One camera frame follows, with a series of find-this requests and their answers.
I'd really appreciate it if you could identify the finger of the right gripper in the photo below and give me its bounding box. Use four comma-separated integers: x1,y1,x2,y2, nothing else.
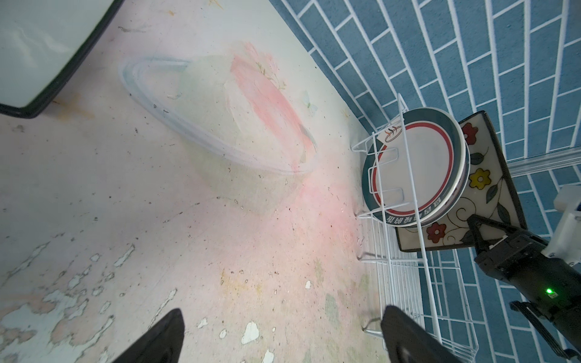
468,214,517,254

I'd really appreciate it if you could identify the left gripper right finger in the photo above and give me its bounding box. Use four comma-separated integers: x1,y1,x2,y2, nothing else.
381,306,460,363

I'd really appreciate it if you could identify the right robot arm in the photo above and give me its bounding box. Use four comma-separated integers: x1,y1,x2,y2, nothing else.
468,215,580,359

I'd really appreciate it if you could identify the white wire dish rack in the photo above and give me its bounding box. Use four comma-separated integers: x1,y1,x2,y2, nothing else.
352,95,478,362

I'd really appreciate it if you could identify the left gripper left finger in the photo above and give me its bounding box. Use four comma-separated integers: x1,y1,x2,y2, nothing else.
113,309,185,363

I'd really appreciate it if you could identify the white square plate black rim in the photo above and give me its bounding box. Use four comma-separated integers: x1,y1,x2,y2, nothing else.
1,0,123,119

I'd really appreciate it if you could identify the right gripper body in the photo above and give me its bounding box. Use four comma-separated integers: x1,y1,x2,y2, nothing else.
474,228,563,309

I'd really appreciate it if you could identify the round white plate outer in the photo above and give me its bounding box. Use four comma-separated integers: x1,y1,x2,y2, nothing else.
362,107,469,227

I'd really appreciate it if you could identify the right corner metal profile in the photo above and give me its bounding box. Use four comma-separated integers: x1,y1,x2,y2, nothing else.
508,147,580,177

